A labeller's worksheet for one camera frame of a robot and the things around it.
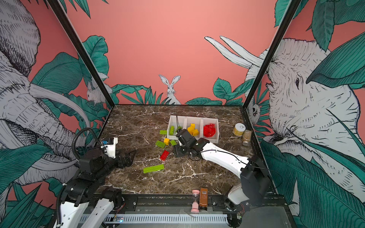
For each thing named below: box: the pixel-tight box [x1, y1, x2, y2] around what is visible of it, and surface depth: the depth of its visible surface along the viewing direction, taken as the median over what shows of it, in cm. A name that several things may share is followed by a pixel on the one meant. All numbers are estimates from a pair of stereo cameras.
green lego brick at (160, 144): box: [155, 140, 166, 149], surface depth 98 cm
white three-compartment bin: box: [166, 114, 220, 144], surface depth 103 cm
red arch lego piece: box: [203, 123, 217, 138], surface depth 102 cm
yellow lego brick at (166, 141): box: [163, 137, 170, 146], surface depth 97 cm
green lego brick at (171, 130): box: [169, 125, 175, 136], surface depth 103 cm
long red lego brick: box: [159, 150, 170, 162], surface depth 92 cm
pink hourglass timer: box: [190, 189, 201, 213], surface depth 75 cm
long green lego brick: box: [143, 163, 165, 174], surface depth 88 cm
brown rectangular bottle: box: [199, 187, 209, 208], surface depth 75 cm
